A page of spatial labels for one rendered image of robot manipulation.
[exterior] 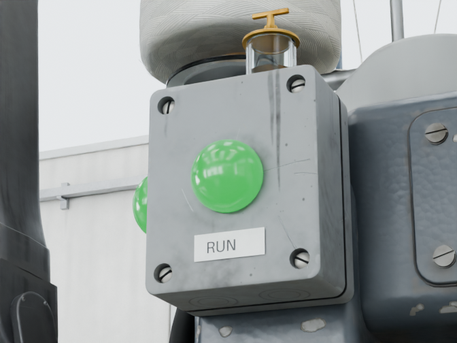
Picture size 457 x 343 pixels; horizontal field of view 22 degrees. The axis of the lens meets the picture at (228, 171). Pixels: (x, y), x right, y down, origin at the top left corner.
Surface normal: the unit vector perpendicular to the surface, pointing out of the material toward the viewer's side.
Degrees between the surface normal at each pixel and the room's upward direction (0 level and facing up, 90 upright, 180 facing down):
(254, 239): 90
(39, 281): 78
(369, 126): 90
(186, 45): 177
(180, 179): 90
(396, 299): 101
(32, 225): 68
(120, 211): 90
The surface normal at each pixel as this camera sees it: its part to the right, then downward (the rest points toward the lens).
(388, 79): -0.74, -0.22
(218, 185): -0.29, 0.16
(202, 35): 0.03, 0.95
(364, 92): -0.96, -0.09
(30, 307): 0.83, -0.37
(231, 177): -0.03, 0.00
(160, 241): -0.38, -0.31
